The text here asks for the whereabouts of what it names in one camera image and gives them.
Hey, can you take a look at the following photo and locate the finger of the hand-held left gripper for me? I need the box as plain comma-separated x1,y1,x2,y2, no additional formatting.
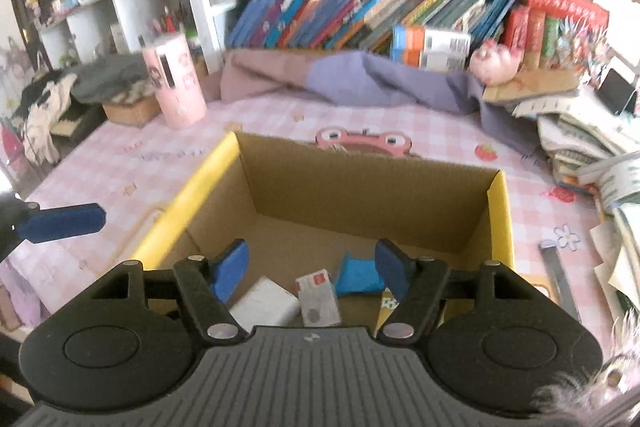
0,194,107,265

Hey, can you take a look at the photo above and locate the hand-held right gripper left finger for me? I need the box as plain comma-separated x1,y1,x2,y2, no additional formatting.
87,238,250,344

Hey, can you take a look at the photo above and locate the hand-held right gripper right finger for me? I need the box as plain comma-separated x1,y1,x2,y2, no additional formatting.
375,238,556,344

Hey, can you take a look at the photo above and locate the blue packet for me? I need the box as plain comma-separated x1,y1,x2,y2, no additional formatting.
334,252,386,297

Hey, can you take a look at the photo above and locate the white cube charger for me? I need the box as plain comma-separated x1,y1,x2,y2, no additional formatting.
229,276,301,327

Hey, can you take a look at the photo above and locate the small white red box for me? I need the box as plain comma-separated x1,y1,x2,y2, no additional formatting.
295,269,343,328

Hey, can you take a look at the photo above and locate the yellow cardboard box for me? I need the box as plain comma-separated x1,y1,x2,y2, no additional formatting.
127,131,516,338

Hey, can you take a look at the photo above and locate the white cloth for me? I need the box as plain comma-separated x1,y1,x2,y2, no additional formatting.
10,74,78,165

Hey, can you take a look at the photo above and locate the wooden chess board box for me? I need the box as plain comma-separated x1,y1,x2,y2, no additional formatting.
102,94,161,128

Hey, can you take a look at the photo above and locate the grey cloth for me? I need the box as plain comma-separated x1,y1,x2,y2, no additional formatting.
70,53,158,105

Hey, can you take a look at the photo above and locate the pink checked tablecloth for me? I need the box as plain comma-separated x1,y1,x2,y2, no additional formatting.
10,99,621,323

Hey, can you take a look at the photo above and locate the metal ruler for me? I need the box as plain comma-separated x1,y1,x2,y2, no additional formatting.
539,241,583,323

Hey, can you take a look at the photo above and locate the pink cylinder appliance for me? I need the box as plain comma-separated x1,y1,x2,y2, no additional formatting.
140,33,208,130

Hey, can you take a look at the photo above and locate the purple cloth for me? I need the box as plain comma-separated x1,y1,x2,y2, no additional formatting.
220,49,541,158

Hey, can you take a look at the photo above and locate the orange blue white box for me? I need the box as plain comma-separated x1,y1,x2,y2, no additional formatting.
392,47,468,70
390,24,472,55

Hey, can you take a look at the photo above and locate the white side shelf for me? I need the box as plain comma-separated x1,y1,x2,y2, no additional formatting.
37,0,186,68

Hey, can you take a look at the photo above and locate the pile of papers and books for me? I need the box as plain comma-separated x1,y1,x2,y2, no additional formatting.
510,97,640,323

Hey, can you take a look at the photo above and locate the pink pig plush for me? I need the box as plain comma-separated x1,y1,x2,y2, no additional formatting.
469,41,523,85

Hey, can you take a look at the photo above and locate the brown cardboard sheet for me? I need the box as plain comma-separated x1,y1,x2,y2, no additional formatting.
481,69,583,104

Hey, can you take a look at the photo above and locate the row of colourful books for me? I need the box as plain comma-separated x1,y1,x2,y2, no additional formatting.
225,0,521,55

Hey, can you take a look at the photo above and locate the thick red book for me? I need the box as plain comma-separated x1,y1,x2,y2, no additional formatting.
525,9,547,58
502,4,531,50

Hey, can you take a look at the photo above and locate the thick green book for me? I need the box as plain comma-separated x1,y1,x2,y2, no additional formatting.
542,17,563,68

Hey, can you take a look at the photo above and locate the black phone stand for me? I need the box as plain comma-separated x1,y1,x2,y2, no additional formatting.
595,67,640,116

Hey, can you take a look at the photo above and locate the colourful paper craft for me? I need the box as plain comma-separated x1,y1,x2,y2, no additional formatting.
557,17,613,70

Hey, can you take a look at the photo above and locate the red dictionary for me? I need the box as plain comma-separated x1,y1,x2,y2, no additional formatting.
522,0,611,28

